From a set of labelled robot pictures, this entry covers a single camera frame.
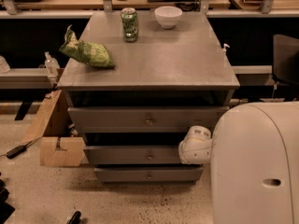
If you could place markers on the grey drawer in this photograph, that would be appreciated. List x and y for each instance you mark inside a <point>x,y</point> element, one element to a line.
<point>143,119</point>
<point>132,154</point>
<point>149,174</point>

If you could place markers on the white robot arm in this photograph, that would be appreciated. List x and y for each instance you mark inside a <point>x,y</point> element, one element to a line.
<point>253,154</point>

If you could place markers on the grey drawer cabinet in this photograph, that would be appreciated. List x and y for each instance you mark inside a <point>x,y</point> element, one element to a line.
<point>179,67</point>

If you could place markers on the grey top drawer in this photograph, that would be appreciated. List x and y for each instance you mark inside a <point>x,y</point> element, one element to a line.
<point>143,119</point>

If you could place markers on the grey bottom drawer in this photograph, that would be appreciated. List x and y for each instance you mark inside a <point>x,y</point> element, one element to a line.
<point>149,174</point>

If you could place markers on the green chip bag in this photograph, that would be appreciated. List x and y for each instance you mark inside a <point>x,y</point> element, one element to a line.
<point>92,54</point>

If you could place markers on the white bowl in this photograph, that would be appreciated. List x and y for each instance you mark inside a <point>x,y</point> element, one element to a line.
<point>168,17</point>

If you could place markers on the green soda can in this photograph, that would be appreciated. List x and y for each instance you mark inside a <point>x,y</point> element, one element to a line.
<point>130,26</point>

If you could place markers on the white pump dispenser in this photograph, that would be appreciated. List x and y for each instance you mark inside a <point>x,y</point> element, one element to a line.
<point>225,48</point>

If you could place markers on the cardboard box left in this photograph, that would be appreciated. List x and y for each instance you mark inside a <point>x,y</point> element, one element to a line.
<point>50,127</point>

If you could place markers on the clear plastic bottle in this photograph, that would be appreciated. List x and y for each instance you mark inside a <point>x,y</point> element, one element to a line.
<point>51,64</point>

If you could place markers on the black object bottom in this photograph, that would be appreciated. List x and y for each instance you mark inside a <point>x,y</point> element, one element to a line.
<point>75,219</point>

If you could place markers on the black power adapter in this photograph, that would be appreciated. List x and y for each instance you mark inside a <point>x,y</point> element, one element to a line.
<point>14,152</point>

